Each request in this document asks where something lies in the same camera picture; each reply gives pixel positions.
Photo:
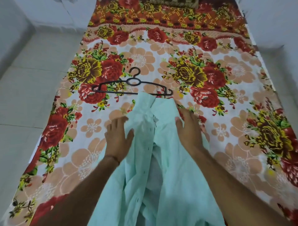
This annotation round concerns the brown patterned pillow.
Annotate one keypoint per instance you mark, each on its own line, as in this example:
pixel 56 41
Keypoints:
pixel 174 3

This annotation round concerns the black plastic clothes hanger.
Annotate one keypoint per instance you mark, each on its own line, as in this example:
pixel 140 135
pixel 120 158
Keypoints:
pixel 133 81

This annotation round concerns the person's left hand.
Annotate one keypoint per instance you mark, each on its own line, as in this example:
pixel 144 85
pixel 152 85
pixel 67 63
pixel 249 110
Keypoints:
pixel 117 144

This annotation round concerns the mint green garment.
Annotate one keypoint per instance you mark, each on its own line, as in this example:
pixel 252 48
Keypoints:
pixel 170 181

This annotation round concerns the person's right forearm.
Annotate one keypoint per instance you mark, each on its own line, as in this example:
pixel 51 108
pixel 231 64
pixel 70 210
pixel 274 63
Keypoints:
pixel 235 191

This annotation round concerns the person's right thumb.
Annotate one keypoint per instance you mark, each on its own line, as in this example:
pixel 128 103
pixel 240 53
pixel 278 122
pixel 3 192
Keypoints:
pixel 178 125

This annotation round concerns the person's left middle finger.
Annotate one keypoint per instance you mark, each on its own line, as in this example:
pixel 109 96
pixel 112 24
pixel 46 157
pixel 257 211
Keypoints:
pixel 116 125

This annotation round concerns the person's left forearm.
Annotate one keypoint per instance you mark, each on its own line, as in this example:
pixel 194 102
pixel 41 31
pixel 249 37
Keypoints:
pixel 79 200

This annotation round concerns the floral red yellow bedsheet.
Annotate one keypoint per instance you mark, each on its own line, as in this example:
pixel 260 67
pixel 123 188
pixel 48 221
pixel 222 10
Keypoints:
pixel 232 130

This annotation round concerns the person's left little finger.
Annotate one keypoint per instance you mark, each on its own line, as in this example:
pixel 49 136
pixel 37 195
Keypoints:
pixel 106 137

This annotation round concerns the person's left thumb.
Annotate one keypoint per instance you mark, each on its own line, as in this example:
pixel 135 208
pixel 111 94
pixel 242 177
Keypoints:
pixel 130 137

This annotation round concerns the person's right hand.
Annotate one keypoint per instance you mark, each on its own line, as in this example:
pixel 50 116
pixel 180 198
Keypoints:
pixel 191 135

